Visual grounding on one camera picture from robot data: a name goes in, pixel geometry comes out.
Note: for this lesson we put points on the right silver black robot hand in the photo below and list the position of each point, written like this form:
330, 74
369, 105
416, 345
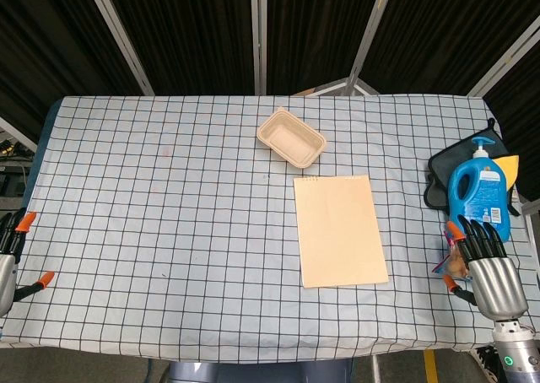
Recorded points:
498, 286

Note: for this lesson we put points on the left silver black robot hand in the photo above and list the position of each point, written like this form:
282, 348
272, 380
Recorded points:
7, 273

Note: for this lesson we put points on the tan cover lined notebook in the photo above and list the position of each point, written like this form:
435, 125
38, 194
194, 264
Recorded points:
339, 231

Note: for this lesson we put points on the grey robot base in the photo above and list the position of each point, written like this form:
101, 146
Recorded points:
257, 372

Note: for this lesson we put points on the small snack packet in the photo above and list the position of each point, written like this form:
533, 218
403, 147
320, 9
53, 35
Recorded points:
455, 265

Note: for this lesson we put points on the blue pump detergent bottle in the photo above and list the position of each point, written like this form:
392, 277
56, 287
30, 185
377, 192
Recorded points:
478, 197

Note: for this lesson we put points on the yellow cloth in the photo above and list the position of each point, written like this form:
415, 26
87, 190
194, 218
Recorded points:
508, 170

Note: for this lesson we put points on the dark blue table cover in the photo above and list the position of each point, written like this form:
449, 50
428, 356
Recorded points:
42, 147

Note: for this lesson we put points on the white black checkered tablecloth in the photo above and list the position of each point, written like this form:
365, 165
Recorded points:
169, 231

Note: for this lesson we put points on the beige rectangular food tray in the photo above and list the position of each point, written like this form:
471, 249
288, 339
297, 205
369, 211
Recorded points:
291, 139

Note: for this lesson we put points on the brown cardboard piece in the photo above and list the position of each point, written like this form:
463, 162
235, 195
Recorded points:
308, 92

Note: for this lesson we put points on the white screen frame post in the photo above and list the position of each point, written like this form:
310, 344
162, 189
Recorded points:
506, 58
118, 33
17, 132
371, 33
258, 33

